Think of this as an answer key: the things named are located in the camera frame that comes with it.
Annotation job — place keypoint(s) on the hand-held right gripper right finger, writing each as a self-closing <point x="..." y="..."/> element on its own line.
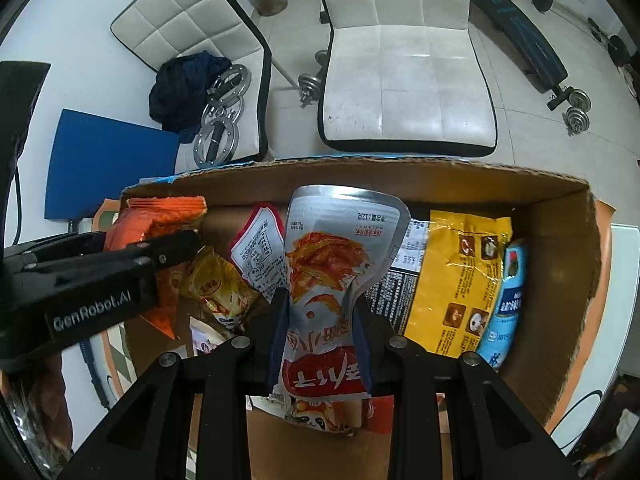
<point x="363" y="355"/>

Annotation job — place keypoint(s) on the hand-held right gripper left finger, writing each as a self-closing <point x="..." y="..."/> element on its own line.
<point x="277" y="342"/>

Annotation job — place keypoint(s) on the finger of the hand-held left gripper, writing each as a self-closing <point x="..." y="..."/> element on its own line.
<point x="55" y="246"/>
<point x="170" y="250"/>

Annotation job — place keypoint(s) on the yellow panda snack packet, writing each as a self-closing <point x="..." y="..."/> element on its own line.
<point x="215" y="285"/>

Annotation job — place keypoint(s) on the silver red snack packet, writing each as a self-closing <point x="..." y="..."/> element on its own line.
<point x="325" y="260"/>

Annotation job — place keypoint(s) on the blue snack packet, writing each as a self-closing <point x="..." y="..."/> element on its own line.
<point x="507" y="310"/>

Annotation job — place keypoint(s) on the cardboard box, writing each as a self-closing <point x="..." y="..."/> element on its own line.
<point x="550" y="285"/>

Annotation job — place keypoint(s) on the white snack packet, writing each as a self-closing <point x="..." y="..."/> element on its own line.
<point x="207" y="337"/>

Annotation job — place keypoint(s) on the black printed snack packet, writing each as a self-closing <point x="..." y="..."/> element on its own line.
<point x="397" y="290"/>

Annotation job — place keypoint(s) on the orange red panda snack packet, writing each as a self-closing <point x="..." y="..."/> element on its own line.
<point x="320" y="417"/>

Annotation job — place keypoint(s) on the blue board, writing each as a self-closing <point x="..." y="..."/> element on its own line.
<point x="110" y="165"/>

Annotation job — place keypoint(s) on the large yellow snack packet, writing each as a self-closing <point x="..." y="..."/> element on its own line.
<point x="450" y="280"/>

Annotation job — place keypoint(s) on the round metal weight plate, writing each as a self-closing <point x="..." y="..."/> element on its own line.
<point x="215" y="142"/>
<point x="230" y="85"/>

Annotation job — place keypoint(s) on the black device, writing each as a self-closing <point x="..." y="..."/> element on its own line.
<point x="22" y="110"/>

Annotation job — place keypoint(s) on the dark blue cloth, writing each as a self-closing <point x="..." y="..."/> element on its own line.
<point x="182" y="85"/>

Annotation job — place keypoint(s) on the metal dumbbell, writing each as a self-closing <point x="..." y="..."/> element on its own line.
<point x="310" y="82"/>
<point x="577" y="110"/>

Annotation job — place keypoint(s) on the white padded chair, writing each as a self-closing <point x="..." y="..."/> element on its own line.
<point x="190" y="25"/>
<point x="405" y="75"/>

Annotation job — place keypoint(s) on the black weight bench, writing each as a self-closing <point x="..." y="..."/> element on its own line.
<point x="520" y="35"/>

